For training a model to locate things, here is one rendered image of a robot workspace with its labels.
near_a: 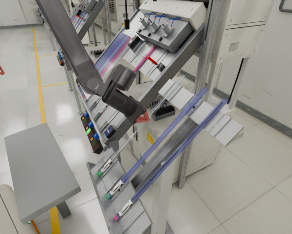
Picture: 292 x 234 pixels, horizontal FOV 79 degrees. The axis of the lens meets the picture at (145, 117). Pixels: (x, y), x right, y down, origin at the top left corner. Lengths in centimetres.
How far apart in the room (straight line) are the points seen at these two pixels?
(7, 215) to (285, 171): 212
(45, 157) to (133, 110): 65
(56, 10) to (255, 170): 183
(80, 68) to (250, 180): 163
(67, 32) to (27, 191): 71
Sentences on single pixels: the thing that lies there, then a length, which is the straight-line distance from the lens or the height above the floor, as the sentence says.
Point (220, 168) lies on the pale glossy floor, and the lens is 182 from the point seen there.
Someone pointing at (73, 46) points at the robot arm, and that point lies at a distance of 55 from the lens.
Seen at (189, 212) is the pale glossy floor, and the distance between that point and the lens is 151.
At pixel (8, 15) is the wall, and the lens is 954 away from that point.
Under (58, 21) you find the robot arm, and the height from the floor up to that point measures 126.
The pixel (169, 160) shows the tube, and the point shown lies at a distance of 56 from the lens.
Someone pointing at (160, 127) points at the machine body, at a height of 62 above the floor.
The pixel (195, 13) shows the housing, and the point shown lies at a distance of 88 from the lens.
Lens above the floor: 133
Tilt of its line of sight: 36 degrees down
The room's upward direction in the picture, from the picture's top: straight up
